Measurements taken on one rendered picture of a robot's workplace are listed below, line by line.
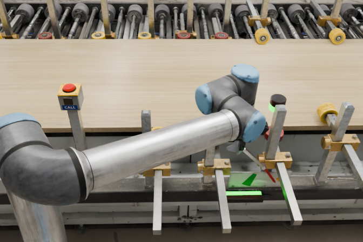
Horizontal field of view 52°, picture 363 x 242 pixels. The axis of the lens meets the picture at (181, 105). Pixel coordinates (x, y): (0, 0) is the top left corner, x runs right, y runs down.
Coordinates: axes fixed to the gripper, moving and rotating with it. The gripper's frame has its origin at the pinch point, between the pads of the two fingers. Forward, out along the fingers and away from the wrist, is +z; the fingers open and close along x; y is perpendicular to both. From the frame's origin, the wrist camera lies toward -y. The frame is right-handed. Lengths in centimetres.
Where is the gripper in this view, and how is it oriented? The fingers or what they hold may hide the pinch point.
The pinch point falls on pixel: (239, 151)
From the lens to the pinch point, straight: 141.7
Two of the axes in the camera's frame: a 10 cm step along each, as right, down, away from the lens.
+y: -10.0, 0.1, -0.4
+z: -0.2, 7.8, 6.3
